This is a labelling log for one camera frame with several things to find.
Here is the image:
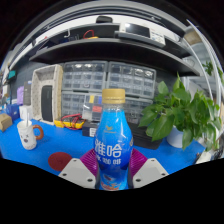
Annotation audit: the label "white mug orange handle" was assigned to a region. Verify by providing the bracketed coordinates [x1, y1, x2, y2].
[16, 119, 45, 151]

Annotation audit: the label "small white box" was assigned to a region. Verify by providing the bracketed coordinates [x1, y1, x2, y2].
[18, 104, 34, 122]

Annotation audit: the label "yellow multimeter red leads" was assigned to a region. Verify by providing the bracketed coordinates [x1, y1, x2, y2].
[54, 113, 86, 130]

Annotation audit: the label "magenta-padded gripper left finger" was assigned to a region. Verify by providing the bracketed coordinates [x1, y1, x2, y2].
[58, 148, 100, 190]

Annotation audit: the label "white power adapter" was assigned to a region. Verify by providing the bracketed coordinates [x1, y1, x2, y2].
[195, 149, 214, 164]

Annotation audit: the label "purple pouch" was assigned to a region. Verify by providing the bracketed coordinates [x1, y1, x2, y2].
[16, 85, 25, 106]

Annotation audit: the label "green potted plant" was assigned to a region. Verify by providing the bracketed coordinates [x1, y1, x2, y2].
[138, 73, 223, 153]

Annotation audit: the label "flat black case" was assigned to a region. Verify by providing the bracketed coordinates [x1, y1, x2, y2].
[128, 122, 164, 150]

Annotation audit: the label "flat round red coaster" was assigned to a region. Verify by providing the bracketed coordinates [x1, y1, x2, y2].
[47, 151, 73, 172]

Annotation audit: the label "black overhead shelf unit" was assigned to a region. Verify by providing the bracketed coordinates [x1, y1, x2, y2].
[6, 14, 201, 78]

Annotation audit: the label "black box white label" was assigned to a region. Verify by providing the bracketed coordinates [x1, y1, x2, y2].
[81, 120, 101, 138]

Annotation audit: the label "blue drink bottle gold cap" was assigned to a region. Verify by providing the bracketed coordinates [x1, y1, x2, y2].
[94, 88, 135, 192]

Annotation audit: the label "dark grey upright box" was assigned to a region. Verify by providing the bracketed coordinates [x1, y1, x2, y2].
[23, 80, 33, 106]

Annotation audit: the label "black rectangular case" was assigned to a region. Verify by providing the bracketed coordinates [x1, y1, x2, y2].
[40, 85, 54, 123]

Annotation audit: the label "dark blue box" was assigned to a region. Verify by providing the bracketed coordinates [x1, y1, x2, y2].
[5, 103, 20, 122]

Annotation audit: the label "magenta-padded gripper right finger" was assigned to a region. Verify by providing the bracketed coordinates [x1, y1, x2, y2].
[128, 148, 169, 190]

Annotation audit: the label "brown cardboard box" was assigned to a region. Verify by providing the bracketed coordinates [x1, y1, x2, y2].
[0, 113, 13, 133]

